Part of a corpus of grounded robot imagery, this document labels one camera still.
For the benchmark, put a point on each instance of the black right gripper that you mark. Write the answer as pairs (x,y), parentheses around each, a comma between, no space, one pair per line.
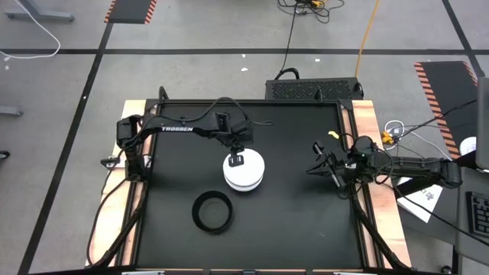
(340,164)

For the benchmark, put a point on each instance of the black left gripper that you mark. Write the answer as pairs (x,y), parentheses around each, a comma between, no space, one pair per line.
(238,137)

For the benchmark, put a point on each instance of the black bowl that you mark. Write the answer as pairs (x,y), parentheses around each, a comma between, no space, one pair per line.
(212,214)

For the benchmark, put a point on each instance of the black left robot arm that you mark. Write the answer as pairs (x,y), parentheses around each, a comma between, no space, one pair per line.
(179,129)

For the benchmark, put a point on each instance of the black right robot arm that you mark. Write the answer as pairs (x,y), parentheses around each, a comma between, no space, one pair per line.
(416,168)

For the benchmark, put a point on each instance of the yellow plug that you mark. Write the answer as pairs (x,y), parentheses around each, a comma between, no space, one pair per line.
(387,138)

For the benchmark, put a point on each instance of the black computer case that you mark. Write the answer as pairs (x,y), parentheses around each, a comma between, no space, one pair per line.
(313,89)

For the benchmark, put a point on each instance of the white paper sheet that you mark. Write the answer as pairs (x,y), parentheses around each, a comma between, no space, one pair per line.
(422,204)

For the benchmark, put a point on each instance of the black desk beam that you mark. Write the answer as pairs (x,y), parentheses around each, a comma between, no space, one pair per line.
(428,183)

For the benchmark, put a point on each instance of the grey desk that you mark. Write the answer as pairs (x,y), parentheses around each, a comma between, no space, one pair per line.
(464,191)

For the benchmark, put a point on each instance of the white round object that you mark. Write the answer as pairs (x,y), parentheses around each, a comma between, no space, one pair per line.
(468,146)

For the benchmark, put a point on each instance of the black mat orange-striped edges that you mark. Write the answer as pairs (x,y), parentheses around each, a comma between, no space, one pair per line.
(451,95)
(131,11)

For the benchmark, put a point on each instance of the black keyboard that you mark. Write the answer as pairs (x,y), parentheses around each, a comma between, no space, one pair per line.
(480,214)

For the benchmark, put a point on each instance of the grey monitor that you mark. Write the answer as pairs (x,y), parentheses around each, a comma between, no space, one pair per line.
(483,122)

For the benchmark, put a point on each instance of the grey desk foot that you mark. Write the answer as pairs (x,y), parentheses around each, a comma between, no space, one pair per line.
(9,111)
(42,16)

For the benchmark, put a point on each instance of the black caster wheel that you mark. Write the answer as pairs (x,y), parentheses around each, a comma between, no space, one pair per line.
(3,154)

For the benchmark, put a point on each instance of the small black stereo camera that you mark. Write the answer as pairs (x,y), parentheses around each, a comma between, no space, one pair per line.
(248,272)

